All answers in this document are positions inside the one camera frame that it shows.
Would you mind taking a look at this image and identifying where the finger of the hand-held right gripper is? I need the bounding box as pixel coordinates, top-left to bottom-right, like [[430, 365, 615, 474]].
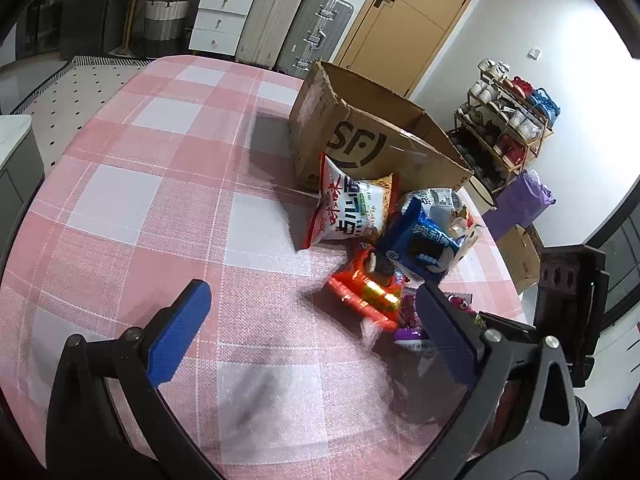
[[477, 311, 539, 339]]

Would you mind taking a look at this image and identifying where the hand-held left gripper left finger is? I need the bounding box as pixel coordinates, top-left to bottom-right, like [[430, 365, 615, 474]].
[[46, 280, 226, 480]]

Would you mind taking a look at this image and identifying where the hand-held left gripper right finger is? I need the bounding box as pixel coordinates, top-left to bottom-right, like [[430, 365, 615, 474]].
[[400, 282, 583, 480]]

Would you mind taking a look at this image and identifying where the blue cookie packet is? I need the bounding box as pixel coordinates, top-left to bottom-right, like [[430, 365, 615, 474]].
[[376, 197, 468, 284]]

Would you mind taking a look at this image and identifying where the orange red shiny packet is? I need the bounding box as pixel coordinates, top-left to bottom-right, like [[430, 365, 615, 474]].
[[327, 242, 407, 332]]

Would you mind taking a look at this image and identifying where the cream bread packet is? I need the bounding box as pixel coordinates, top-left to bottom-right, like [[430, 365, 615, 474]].
[[447, 220, 484, 264]]

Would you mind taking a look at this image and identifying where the red white noodle snack bag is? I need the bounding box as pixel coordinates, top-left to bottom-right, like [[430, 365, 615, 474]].
[[400, 187, 482, 241], [302, 152, 401, 251]]

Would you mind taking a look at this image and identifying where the large cardboard box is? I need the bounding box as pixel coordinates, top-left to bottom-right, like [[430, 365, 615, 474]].
[[289, 60, 473, 196]]

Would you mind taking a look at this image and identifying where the printed cardboard box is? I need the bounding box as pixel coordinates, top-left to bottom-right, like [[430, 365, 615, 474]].
[[495, 224, 544, 294]]

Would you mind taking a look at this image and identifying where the black framed glass door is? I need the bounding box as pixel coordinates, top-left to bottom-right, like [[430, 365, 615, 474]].
[[582, 180, 640, 356]]

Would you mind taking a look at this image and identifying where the purple bag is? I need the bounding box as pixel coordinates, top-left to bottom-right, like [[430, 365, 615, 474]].
[[492, 170, 557, 231]]

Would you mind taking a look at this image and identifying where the pink plaid tablecloth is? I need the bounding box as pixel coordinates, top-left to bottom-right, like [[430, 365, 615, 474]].
[[0, 54, 526, 480]]

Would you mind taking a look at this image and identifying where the cream waste bin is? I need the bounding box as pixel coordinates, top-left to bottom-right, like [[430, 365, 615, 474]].
[[462, 176, 499, 211]]

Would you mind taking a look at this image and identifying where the wooden shoe rack with shoes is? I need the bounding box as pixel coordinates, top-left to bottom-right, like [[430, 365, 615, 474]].
[[460, 58, 561, 189]]

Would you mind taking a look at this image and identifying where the grey white-topped side cabinet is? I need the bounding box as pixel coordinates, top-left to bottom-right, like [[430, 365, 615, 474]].
[[0, 114, 46, 241]]

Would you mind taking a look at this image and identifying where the dotted cream rug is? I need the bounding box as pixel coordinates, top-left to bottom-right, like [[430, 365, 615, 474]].
[[10, 55, 156, 173]]

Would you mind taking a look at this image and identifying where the wooden door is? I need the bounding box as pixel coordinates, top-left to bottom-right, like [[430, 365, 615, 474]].
[[332, 0, 493, 99]]

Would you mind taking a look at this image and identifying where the woven laundry basket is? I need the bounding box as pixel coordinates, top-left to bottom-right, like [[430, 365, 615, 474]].
[[144, 0, 190, 44]]

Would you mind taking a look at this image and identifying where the silver suitcase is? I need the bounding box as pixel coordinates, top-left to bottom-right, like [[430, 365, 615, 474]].
[[276, 0, 355, 80]]

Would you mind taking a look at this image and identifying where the white dressing table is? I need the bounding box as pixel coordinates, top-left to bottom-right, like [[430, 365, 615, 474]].
[[124, 0, 261, 56]]

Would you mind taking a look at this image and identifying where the beige suitcase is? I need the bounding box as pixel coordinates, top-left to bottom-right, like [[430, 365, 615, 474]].
[[235, 0, 308, 71]]

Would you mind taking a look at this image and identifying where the grey refrigerator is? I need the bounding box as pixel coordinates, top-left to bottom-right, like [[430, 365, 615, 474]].
[[60, 0, 126, 59]]

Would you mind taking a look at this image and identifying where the dark glass cabinet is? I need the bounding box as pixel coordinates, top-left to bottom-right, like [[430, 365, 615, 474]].
[[0, 0, 66, 67]]

